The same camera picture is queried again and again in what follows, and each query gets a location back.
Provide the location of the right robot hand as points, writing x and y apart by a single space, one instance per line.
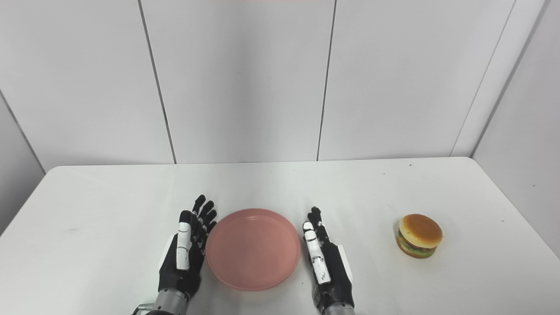
326 267

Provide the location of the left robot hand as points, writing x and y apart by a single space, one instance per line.
186 253

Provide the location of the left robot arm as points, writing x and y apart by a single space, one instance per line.
168 303

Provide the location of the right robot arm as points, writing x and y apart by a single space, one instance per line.
339 310

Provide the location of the pink plate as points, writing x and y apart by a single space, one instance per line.
253 249

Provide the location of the toy hamburger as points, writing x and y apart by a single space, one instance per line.
419 235

